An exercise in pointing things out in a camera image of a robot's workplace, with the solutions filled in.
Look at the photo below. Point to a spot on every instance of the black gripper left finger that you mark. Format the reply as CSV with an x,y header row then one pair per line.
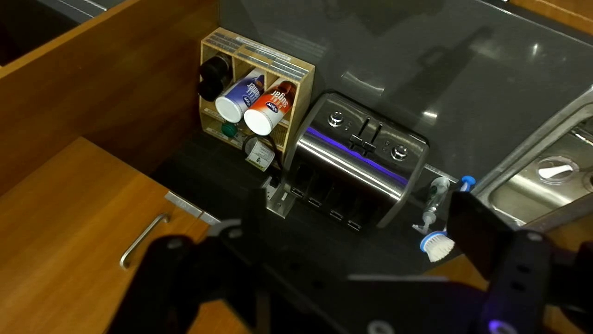
x,y
178,284

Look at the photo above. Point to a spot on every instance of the wooden base cabinet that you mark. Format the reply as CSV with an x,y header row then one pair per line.
x,y
567,11

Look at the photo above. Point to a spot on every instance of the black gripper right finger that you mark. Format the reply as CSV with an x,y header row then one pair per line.
x,y
530,278

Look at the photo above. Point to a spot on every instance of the stainless steel toaster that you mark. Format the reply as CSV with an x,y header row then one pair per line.
x,y
357,141

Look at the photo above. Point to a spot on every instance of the black cup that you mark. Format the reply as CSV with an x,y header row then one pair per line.
x,y
213,76

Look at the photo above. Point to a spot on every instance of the red white paper canister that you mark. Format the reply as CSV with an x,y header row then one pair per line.
x,y
270,108

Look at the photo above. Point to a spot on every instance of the wooden caddy box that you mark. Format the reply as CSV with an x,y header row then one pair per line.
x,y
298,80

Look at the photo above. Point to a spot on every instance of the small green packet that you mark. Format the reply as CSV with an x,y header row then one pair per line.
x,y
230,130

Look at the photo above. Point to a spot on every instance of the stainless steel sink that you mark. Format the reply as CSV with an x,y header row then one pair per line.
x,y
537,191

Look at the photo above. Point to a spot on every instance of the wooden wall cabinet door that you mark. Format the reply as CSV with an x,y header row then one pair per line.
x,y
61,215

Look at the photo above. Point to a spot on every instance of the metal wall outlet plate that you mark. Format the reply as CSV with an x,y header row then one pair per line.
x,y
278,200

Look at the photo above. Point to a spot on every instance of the blue white paper canister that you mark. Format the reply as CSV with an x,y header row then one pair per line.
x,y
237,95

